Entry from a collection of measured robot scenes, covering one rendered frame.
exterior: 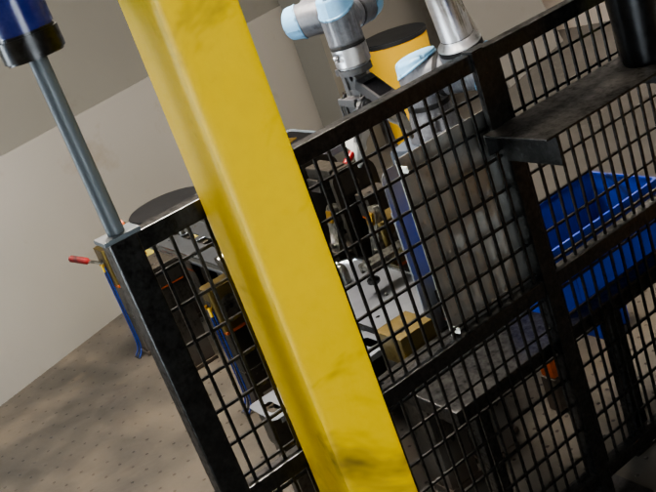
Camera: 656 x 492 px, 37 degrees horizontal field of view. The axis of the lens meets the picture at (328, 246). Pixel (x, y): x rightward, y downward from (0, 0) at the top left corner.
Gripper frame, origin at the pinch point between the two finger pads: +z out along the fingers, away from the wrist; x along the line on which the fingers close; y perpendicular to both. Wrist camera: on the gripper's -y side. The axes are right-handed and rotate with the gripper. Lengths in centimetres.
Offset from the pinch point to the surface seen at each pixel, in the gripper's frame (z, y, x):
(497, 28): 90, 355, -350
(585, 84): -17, -60, 1
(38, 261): 68, 292, 16
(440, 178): -13, -54, 28
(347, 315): -9, -68, 58
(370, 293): 26.5, 1.7, 14.7
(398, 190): -2.8, -26.6, 17.9
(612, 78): -17, -64, -1
